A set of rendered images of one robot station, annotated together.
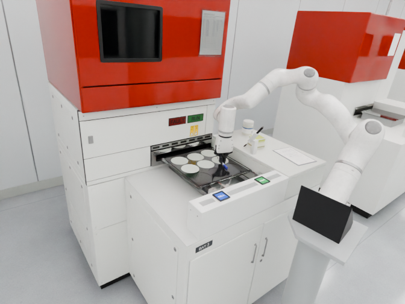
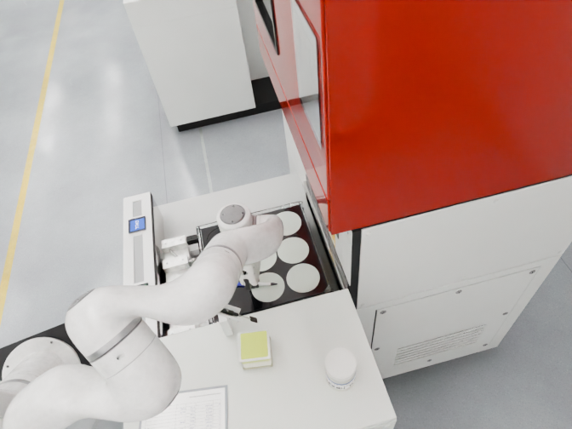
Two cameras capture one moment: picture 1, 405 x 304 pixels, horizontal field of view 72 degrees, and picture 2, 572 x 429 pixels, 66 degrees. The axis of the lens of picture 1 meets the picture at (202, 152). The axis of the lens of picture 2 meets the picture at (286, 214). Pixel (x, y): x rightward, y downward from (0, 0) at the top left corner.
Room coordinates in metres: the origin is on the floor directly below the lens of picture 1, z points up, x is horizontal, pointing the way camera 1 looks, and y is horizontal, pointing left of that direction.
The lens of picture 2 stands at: (1.90, -0.62, 2.04)
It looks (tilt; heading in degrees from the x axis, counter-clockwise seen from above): 51 degrees down; 122
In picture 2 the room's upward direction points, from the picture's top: 9 degrees counter-clockwise
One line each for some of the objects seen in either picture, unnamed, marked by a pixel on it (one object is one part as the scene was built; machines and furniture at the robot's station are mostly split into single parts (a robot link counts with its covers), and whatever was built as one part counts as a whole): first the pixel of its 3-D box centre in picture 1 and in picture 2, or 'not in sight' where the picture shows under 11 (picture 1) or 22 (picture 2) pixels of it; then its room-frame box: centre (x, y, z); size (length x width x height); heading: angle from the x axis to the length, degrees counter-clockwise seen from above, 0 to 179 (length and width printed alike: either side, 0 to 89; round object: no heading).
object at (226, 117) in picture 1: (226, 117); (239, 230); (1.44, -0.12, 1.17); 0.09 x 0.08 x 0.13; 27
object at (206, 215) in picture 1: (241, 201); (145, 271); (1.08, -0.20, 0.89); 0.55 x 0.09 x 0.14; 129
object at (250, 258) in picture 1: (219, 236); not in sight; (1.38, -0.15, 0.41); 0.97 x 0.64 x 0.82; 129
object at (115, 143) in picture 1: (156, 136); (311, 171); (1.46, 0.27, 1.02); 0.82 x 0.03 x 0.40; 129
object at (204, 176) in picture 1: (205, 164); (260, 258); (1.41, -0.02, 0.90); 0.34 x 0.34 x 0.01; 39
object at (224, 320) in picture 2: (252, 142); (230, 317); (1.47, -0.28, 1.03); 0.06 x 0.04 x 0.13; 39
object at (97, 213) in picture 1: (134, 196); (393, 251); (1.73, 0.48, 0.41); 0.82 x 0.71 x 0.82; 129
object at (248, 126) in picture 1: (248, 127); (340, 369); (1.77, -0.29, 1.01); 0.07 x 0.07 x 0.10
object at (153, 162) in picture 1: (183, 151); (323, 238); (1.56, 0.12, 0.89); 0.44 x 0.02 x 0.10; 129
